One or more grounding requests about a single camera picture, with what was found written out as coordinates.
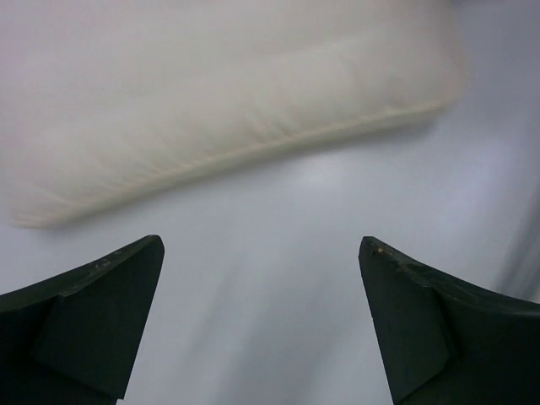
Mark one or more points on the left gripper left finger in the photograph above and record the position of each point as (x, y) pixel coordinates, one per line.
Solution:
(74, 338)

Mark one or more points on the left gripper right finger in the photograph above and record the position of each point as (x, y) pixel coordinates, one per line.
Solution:
(447, 341)

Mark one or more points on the cream pillow with bear print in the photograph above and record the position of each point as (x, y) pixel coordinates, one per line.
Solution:
(103, 102)

